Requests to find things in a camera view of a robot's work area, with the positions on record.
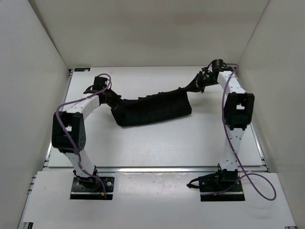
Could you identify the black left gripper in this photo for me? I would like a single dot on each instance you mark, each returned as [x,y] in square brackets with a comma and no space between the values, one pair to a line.
[117,98]

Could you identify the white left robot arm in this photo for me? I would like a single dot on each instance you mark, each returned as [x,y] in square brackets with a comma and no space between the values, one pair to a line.
[68,128]

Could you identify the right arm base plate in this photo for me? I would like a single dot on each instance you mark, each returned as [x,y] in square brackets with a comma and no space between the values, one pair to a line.
[214,188]

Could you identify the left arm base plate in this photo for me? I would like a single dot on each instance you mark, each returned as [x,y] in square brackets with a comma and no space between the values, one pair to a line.
[87,189]

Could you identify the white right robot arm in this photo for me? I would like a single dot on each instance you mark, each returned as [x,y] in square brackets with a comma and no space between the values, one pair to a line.
[236,109]

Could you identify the aluminium table rail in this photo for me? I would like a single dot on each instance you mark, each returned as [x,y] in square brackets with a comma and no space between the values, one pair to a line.
[154,169]

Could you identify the black pleated skirt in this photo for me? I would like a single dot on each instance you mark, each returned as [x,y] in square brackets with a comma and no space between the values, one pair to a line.
[151,109]

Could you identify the left blue table label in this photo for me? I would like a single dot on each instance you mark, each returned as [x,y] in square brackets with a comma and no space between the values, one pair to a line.
[82,69]

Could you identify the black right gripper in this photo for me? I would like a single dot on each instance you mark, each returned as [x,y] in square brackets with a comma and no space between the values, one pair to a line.
[196,85]

